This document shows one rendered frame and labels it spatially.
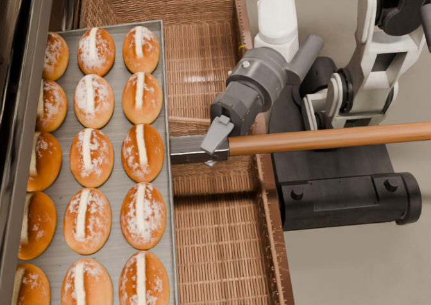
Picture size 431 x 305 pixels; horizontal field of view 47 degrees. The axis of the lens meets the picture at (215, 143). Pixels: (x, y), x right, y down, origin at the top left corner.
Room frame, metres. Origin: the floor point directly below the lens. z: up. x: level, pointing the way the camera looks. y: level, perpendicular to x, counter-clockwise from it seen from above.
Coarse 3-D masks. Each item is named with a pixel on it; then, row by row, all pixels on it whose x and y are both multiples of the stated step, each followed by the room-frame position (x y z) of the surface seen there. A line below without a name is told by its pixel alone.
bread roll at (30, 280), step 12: (24, 264) 0.21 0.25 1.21; (24, 276) 0.19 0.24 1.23; (36, 276) 0.19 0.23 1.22; (24, 288) 0.17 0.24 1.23; (36, 288) 0.17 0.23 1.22; (48, 288) 0.18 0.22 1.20; (12, 300) 0.16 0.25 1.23; (24, 300) 0.16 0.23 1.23; (36, 300) 0.16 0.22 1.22; (48, 300) 0.16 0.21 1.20
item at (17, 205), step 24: (0, 0) 0.49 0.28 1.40; (48, 0) 0.50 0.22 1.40; (0, 24) 0.45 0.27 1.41; (48, 24) 0.46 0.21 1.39; (0, 48) 0.41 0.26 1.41; (0, 72) 0.37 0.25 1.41; (0, 96) 0.34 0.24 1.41; (24, 120) 0.30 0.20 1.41; (24, 144) 0.27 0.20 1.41; (24, 168) 0.25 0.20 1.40; (24, 192) 0.22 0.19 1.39; (0, 288) 0.12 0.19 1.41
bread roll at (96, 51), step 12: (84, 36) 0.60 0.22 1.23; (96, 36) 0.59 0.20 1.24; (108, 36) 0.61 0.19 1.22; (84, 48) 0.57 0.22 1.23; (96, 48) 0.57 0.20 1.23; (108, 48) 0.58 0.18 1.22; (84, 60) 0.55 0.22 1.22; (96, 60) 0.55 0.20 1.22; (108, 60) 0.56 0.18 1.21; (84, 72) 0.55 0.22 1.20; (96, 72) 0.54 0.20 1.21
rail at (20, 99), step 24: (24, 0) 0.46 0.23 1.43; (24, 24) 0.42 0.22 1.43; (24, 48) 0.39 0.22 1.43; (24, 72) 0.35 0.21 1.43; (24, 96) 0.33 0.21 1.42; (0, 120) 0.29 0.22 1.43; (0, 144) 0.26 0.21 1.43; (0, 168) 0.23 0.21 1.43; (0, 192) 0.21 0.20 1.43; (0, 216) 0.18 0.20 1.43; (0, 240) 0.16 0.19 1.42; (0, 264) 0.14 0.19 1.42
